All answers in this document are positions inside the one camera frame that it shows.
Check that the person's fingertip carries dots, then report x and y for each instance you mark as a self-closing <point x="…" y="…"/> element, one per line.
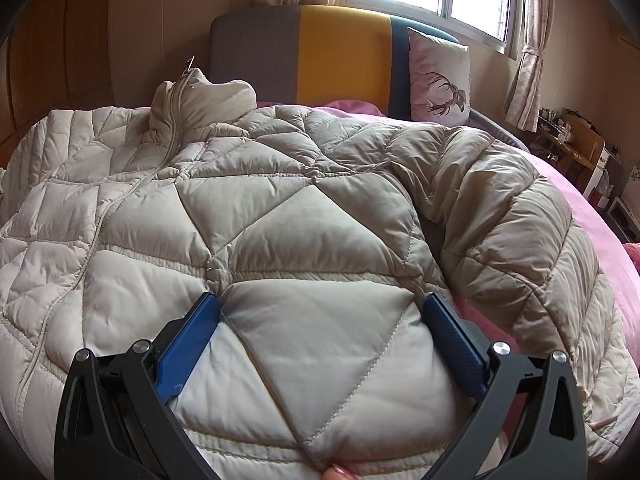
<point x="337" y="472"/>

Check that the cluttered wooden side desk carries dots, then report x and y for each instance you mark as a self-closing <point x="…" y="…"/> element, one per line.
<point x="572" y="145"/>

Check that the grey yellow blue headboard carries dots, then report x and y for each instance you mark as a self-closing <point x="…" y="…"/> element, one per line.
<point x="313" y="55"/>

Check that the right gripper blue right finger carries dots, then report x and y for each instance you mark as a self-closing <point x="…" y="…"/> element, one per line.
<point x="549" y="440"/>

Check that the wooden wardrobe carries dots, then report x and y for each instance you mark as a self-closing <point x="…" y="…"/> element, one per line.
<point x="54" y="56"/>

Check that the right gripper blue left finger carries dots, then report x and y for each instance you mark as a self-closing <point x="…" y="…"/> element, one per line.
<point x="114" y="419"/>

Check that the white deer print pillow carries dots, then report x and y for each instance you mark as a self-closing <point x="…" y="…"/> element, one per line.
<point x="439" y="76"/>

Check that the pink bed cover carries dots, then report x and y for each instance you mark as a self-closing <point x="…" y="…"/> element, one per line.
<point x="595" y="239"/>

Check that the pink patterned right curtain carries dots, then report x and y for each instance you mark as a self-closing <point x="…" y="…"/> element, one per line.
<point x="523" y="98"/>

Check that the beige quilted down jacket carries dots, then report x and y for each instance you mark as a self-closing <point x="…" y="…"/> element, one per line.
<point x="320" y="233"/>

